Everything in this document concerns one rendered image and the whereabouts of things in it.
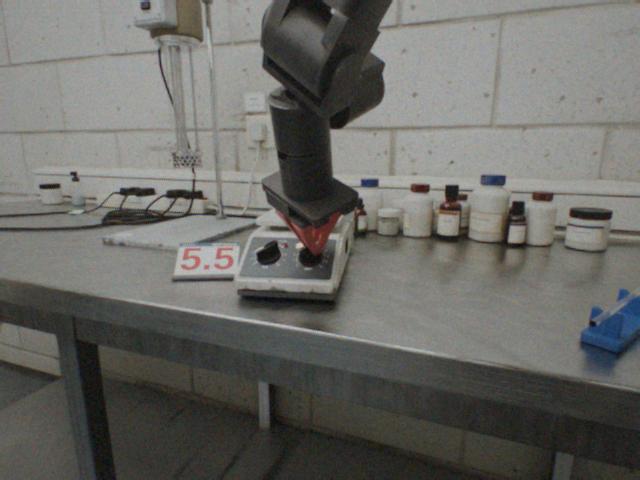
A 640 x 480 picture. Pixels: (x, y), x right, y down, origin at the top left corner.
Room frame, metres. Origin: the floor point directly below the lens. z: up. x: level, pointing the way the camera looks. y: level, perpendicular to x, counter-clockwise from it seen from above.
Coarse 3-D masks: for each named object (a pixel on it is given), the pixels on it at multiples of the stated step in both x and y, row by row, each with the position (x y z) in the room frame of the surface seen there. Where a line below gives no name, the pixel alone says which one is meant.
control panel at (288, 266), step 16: (256, 240) 0.55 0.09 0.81; (272, 240) 0.54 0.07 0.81; (288, 240) 0.54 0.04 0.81; (336, 240) 0.54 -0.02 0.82; (288, 256) 0.52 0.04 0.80; (240, 272) 0.50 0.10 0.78; (256, 272) 0.49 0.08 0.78; (272, 272) 0.49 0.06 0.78; (288, 272) 0.49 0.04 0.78; (304, 272) 0.49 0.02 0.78; (320, 272) 0.49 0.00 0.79
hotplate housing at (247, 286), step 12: (264, 228) 0.59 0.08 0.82; (276, 228) 0.58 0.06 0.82; (288, 228) 0.58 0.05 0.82; (336, 228) 0.59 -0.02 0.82; (348, 228) 0.64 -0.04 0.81; (348, 240) 0.65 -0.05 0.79; (336, 252) 0.52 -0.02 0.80; (348, 252) 0.65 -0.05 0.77; (240, 264) 0.52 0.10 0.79; (336, 264) 0.50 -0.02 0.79; (240, 276) 0.49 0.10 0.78; (336, 276) 0.49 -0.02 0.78; (240, 288) 0.49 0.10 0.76; (252, 288) 0.49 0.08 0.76; (264, 288) 0.49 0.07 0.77; (276, 288) 0.48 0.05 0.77; (288, 288) 0.48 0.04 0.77; (300, 288) 0.48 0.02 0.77; (312, 288) 0.48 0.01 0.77; (324, 288) 0.47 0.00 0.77; (336, 288) 0.48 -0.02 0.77
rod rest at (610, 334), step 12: (636, 300) 0.42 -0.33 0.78; (600, 312) 0.37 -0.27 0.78; (624, 312) 0.42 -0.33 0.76; (636, 312) 0.41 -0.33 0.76; (588, 324) 0.38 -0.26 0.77; (600, 324) 0.37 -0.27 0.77; (612, 324) 0.36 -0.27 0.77; (624, 324) 0.39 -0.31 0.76; (636, 324) 0.39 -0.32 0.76; (588, 336) 0.37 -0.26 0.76; (600, 336) 0.37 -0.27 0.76; (612, 336) 0.36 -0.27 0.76; (624, 336) 0.37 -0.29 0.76; (636, 336) 0.38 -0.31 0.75; (612, 348) 0.35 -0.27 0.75
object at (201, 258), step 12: (180, 252) 0.61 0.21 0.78; (192, 252) 0.61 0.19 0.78; (204, 252) 0.61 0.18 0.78; (216, 252) 0.61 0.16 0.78; (228, 252) 0.61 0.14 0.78; (180, 264) 0.59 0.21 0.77; (192, 264) 0.59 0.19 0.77; (204, 264) 0.59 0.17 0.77; (216, 264) 0.59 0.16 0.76; (228, 264) 0.59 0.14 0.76
